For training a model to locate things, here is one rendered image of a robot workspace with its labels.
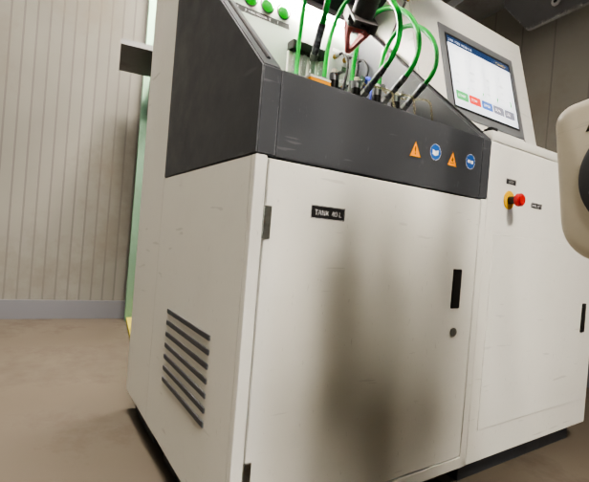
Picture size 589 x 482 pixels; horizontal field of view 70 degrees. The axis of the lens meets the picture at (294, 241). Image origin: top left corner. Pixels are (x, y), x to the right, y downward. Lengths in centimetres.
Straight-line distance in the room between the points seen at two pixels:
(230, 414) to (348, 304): 31
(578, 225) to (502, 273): 84
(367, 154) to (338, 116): 11
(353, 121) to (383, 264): 31
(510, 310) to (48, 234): 267
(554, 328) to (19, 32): 323
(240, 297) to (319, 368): 23
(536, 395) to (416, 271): 71
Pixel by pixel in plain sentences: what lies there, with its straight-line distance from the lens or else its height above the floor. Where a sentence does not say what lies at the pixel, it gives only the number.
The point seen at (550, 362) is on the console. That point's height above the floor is 31.
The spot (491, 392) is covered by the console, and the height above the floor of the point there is 26.
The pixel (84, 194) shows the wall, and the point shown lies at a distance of 311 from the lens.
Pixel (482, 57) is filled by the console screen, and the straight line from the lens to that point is 188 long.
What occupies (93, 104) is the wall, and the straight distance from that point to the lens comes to 320.
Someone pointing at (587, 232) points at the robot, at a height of 67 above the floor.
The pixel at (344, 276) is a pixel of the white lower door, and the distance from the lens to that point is 87.
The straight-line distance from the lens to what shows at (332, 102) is 87.
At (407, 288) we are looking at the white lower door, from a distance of 101.
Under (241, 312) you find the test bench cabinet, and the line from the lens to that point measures 76.
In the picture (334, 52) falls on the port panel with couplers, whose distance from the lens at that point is 163.
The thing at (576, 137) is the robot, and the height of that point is 76.
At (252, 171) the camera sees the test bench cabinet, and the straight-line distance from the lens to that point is 76.
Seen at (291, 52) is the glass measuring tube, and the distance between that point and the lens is 151.
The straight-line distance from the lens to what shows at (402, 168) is 98.
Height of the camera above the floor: 64
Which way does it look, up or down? level
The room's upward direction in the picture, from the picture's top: 5 degrees clockwise
